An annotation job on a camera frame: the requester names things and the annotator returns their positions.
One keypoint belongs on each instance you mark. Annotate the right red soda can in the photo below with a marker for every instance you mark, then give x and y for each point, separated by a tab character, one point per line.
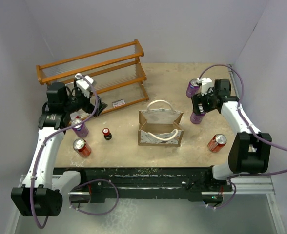
217	143

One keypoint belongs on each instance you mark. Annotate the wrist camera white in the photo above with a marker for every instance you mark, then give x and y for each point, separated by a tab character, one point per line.
205	84
83	84

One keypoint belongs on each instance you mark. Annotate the left red soda can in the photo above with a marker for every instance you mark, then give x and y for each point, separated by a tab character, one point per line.
82	147

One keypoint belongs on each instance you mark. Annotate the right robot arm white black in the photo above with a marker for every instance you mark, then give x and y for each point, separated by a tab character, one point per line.
248	153

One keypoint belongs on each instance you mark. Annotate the orange wooden rack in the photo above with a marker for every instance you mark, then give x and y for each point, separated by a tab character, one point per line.
117	71

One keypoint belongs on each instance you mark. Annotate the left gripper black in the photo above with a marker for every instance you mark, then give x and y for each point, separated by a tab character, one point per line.
89	107

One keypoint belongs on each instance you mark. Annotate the aluminium frame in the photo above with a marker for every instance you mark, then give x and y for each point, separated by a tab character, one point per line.
242	182

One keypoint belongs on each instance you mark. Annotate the small dark sauce bottle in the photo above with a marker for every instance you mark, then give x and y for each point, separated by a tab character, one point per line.
106	133

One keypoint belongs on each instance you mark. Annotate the red soda can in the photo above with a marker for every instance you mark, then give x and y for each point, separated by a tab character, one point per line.
82	147
217	143

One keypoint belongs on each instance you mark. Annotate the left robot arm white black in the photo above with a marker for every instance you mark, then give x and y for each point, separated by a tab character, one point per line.
39	195

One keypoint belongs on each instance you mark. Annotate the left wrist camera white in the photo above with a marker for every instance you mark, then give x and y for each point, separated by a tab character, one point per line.
83	84

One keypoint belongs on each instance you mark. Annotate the canvas bag with rope handles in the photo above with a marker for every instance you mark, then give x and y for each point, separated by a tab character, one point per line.
159	125

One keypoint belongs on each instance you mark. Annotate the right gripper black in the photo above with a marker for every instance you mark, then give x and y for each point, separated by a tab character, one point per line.
198	99

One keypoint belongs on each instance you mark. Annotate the purple soda can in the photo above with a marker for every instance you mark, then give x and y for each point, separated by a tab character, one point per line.
192	88
197	118
80	128

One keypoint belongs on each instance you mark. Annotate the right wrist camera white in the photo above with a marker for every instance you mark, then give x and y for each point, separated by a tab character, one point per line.
205	84

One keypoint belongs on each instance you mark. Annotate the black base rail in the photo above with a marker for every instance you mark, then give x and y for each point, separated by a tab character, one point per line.
190	183

